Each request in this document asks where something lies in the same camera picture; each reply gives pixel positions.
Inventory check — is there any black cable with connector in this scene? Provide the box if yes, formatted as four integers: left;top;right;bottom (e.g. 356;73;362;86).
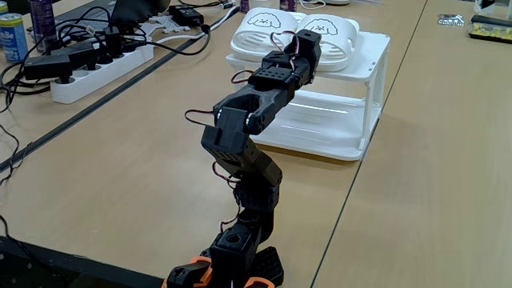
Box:
119;23;212;56

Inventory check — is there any thin white cable coil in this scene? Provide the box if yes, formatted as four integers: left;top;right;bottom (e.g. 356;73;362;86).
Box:
298;0;327;11

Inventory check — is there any black power brick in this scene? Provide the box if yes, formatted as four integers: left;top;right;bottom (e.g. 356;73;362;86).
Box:
167;4;205;27

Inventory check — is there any black power plug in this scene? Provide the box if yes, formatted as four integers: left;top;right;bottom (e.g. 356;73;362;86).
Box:
103;26;123;60

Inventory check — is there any dark laptop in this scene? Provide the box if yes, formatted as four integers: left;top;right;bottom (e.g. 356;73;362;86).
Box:
55;0;173;30

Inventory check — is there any white plastic shoe rack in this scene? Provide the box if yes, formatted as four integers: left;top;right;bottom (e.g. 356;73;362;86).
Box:
226;31;391;162

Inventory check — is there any white slipper with dog print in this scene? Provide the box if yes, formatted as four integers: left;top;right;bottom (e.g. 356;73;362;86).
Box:
295;14;361;73
230;6;300;64

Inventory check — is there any white printed plastic part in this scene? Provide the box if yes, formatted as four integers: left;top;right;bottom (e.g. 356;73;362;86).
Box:
138;15;191;39

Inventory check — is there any black and yellow box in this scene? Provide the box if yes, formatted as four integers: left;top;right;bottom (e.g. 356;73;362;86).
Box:
468;14;512;44

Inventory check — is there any white power strip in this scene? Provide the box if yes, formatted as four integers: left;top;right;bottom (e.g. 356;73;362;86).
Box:
50;42;155;105

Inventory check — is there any thick white power cable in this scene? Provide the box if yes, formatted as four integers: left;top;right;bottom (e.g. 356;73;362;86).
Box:
154;6;241;45

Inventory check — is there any tall purple drink can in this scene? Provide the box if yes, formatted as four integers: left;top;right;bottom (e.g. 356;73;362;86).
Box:
28;0;59;53

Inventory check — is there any thin black cable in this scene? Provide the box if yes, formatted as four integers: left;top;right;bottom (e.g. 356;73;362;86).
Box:
0;123;22;186

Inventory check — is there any black plug adapter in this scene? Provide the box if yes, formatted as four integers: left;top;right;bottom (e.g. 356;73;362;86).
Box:
23;54;75;85
51;39;98;72

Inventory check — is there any white box with black part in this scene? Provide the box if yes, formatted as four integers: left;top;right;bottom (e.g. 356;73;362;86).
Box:
474;0;512;21

